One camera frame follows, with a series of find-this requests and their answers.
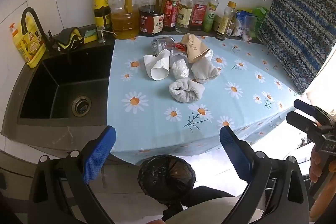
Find white knit cloth ball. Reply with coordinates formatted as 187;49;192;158
169;78;205;103

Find white cloth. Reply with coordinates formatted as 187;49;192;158
191;57;221;84

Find white paper cup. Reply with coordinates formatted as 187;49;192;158
143;49;170;81

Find clear bag with tissue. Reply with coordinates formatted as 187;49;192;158
170;48;189;80

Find orange wrapper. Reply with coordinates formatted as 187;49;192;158
174;43;187;52

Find white tissue wad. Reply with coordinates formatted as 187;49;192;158
204;49;214;61

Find black kitchen sink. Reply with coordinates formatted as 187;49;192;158
1;44;115;132

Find black lined trash bin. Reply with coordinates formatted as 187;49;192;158
137;155;196;204

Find person's right hand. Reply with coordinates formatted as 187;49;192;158
309;147;335;221

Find blue patterned cloth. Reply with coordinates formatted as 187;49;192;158
258;0;335;94

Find daisy print blue tablecloth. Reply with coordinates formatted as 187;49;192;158
107;36;297;164

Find white blue seasoning bag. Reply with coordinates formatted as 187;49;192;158
233;10;257;42

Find green seasoning bag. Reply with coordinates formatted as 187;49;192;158
252;6;269;35

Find small spice jar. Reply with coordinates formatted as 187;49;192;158
227;19;236;36

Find yellow green sponge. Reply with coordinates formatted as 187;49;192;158
84;29;98;44

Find black yellow dish cloth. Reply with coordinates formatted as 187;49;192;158
56;27;84;51

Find small glass dispenser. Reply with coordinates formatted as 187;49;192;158
96;26;115;43

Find black sink faucet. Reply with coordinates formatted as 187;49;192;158
21;7;56;55

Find small sesame oil bottle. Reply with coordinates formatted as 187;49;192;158
216;1;236;40

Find yellow dish soap bottle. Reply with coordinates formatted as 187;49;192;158
9;23;46;68

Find green pepper oil bottle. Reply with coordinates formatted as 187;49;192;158
202;0;219;32

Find green label oil bottle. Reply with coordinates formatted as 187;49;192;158
93;0;112;30

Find red label cooking wine bottle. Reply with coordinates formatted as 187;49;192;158
190;0;209;31

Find clear white vinegar bottle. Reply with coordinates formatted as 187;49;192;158
175;0;194;33

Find soy sauce jug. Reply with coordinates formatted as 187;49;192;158
139;0;165;36

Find large cooking oil jug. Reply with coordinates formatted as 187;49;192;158
110;0;139;40

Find red label vinegar bottle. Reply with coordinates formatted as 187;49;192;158
163;0;179;31

